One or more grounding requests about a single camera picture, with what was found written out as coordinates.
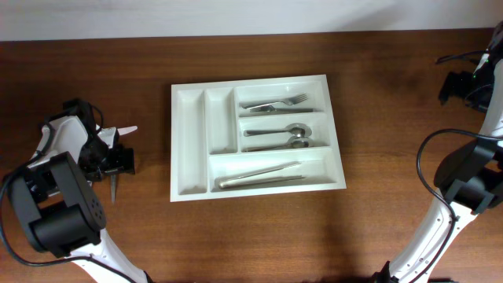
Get metal serving tongs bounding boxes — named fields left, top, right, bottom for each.
left=215, top=161, right=305, bottom=190

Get long metal fork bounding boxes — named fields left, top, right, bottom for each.
left=250, top=105, right=314, bottom=114

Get metal tablespoon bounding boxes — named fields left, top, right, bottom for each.
left=243, top=137, right=314, bottom=152
left=244, top=123, right=312, bottom=138

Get short metal fork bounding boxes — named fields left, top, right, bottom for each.
left=238, top=93, right=309, bottom=112

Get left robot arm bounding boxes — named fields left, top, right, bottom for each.
left=1, top=99, right=152, bottom=282

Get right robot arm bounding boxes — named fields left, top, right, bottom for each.
left=371, top=24, right=502, bottom=282

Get small metal teaspoon right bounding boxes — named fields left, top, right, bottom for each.
left=110, top=175, right=117, bottom=204

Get white plastic knife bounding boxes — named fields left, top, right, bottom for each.
left=117, top=126, right=138, bottom=136

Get white plastic cutlery tray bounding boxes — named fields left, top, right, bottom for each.
left=171, top=75, right=346, bottom=202

